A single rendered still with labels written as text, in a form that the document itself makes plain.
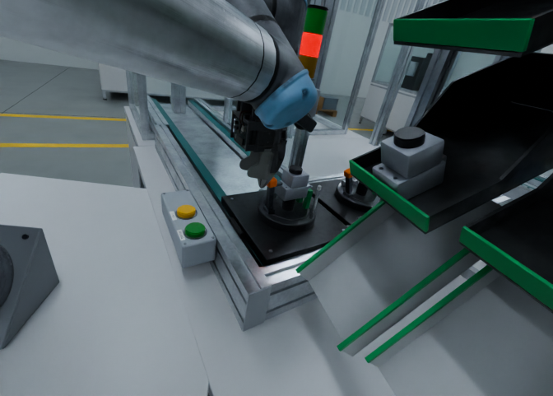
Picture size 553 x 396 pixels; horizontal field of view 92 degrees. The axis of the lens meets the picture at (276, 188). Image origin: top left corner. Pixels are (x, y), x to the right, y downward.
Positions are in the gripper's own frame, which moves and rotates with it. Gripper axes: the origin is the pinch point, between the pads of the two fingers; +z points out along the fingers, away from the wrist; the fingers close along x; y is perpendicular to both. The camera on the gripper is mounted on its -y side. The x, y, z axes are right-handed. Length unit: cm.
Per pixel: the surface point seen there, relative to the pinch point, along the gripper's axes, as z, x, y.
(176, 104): 11, -105, -6
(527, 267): -13.9, 40.3, 1.0
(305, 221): 8.0, 6.4, -8.3
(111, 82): 77, -501, 10
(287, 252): 10.0, 11.5, -0.5
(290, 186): 0.9, 2.0, -5.5
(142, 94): 1, -82, 13
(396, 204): -12.6, 28.9, 1.3
